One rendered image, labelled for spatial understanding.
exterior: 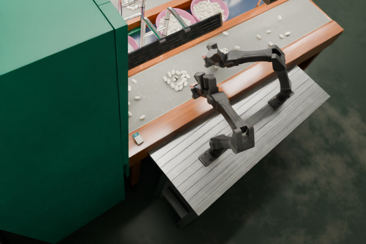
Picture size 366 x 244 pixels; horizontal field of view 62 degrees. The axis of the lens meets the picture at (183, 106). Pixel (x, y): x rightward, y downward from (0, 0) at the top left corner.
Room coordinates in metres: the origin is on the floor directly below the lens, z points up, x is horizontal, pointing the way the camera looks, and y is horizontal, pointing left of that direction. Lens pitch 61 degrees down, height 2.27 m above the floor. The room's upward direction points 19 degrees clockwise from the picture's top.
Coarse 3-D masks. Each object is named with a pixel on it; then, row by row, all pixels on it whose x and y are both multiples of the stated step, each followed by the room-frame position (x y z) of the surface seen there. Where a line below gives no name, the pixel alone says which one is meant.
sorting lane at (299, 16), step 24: (240, 24) 1.59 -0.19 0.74; (264, 24) 1.67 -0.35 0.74; (288, 24) 1.75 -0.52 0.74; (312, 24) 1.83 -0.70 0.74; (192, 48) 1.26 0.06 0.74; (240, 48) 1.39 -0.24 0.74; (264, 48) 1.45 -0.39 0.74; (144, 72) 0.97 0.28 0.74; (192, 72) 1.08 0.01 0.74; (216, 72) 1.14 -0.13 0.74; (144, 96) 0.82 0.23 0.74; (168, 96) 0.87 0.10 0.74; (144, 120) 0.68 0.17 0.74
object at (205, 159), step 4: (204, 152) 0.64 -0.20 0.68; (208, 152) 0.64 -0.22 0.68; (212, 152) 0.64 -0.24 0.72; (216, 152) 0.63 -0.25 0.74; (220, 152) 0.64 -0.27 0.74; (200, 156) 0.61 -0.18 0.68; (204, 156) 0.61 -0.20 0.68; (208, 156) 0.62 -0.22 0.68; (212, 156) 0.63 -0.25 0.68; (216, 156) 0.63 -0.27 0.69; (200, 160) 0.59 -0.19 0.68; (204, 160) 0.59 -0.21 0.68; (208, 160) 0.60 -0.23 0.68; (212, 160) 0.61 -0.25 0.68; (204, 164) 0.57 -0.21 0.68; (208, 164) 0.58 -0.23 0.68
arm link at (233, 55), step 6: (270, 48) 1.15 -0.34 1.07; (276, 48) 1.16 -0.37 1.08; (228, 54) 1.11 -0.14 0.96; (234, 54) 1.11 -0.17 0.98; (240, 54) 1.11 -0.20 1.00; (246, 54) 1.11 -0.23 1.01; (252, 54) 1.11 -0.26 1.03; (258, 54) 1.12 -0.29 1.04; (264, 54) 1.12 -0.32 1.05; (270, 54) 1.11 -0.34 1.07; (276, 54) 1.12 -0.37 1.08; (228, 60) 1.07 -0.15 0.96; (234, 60) 1.08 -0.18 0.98; (240, 60) 1.09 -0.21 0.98; (246, 60) 1.10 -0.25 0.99; (252, 60) 1.10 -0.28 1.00; (258, 60) 1.11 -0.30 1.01; (264, 60) 1.11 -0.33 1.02; (270, 60) 1.11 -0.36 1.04; (276, 60) 1.09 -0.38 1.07; (276, 66) 1.10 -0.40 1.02; (282, 66) 1.10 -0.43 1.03
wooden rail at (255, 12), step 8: (280, 0) 1.93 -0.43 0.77; (288, 0) 1.97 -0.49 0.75; (256, 8) 1.77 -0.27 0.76; (264, 8) 1.79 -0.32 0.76; (272, 8) 1.84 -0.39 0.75; (240, 16) 1.64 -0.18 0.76; (248, 16) 1.66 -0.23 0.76; (224, 24) 1.52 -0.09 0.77; (232, 24) 1.55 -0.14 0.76; (216, 32) 1.43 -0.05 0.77; (200, 40) 1.32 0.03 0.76; (176, 48) 1.20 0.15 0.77; (184, 48) 1.22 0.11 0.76; (160, 56) 1.10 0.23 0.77; (168, 56) 1.12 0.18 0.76; (144, 64) 1.01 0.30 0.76; (152, 64) 1.03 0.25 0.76; (128, 72) 0.92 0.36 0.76; (136, 72) 0.94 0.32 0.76
